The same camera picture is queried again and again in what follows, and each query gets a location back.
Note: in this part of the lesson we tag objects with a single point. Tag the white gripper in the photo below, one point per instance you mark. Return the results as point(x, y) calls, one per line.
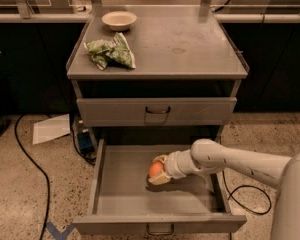
point(173, 166)

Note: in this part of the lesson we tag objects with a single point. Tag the orange fruit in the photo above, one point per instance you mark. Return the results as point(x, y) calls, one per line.
point(155, 169)

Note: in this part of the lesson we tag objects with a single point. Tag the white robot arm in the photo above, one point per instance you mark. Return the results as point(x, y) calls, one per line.
point(207, 157)

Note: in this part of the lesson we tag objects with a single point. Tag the open grey middle drawer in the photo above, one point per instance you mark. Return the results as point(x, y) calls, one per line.
point(123, 202)

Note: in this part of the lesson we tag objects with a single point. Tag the closed upper grey drawer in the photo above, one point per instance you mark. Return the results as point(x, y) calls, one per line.
point(112, 112)

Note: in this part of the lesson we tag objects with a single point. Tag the grey metal drawer cabinet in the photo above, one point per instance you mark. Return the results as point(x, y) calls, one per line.
point(180, 52)

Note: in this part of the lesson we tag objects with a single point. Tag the blue power box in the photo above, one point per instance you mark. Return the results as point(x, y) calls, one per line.
point(84, 142)

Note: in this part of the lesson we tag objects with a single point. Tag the white paper sheet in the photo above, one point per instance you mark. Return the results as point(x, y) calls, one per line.
point(50, 129)

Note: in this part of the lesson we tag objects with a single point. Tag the blue floor tape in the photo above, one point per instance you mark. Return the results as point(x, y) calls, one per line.
point(59, 235)

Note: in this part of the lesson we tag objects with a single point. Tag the green chip bag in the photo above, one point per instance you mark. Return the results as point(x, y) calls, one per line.
point(102, 52)

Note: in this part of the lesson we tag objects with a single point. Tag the white paper bowl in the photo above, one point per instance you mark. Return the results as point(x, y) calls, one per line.
point(119, 20)

